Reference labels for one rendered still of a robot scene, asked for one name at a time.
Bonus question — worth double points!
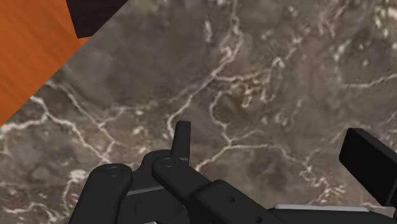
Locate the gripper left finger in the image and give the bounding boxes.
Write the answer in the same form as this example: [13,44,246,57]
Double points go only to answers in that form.
[69,120,286,224]

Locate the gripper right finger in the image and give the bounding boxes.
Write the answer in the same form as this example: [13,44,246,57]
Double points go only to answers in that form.
[338,127,397,209]

